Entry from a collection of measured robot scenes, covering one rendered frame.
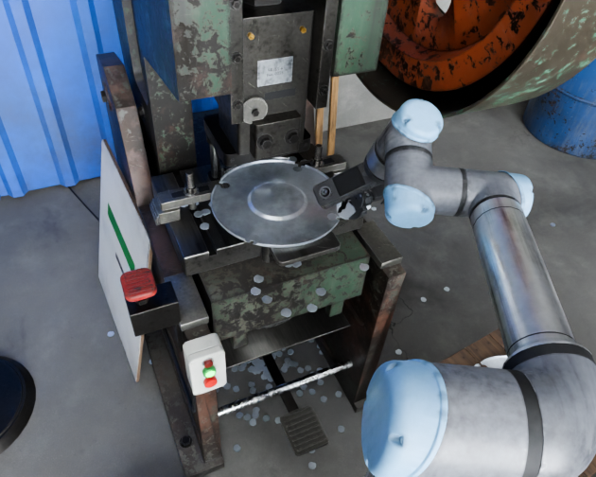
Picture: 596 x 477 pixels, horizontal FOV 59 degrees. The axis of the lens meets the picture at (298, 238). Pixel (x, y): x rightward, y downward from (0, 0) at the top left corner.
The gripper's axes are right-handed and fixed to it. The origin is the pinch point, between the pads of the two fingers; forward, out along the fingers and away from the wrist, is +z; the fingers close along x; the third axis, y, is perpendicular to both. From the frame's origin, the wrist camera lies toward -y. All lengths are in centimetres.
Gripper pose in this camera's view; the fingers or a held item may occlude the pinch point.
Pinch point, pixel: (339, 213)
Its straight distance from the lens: 112.4
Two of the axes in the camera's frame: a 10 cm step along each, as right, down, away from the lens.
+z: -2.5, 3.7, 8.9
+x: -3.8, -8.9, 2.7
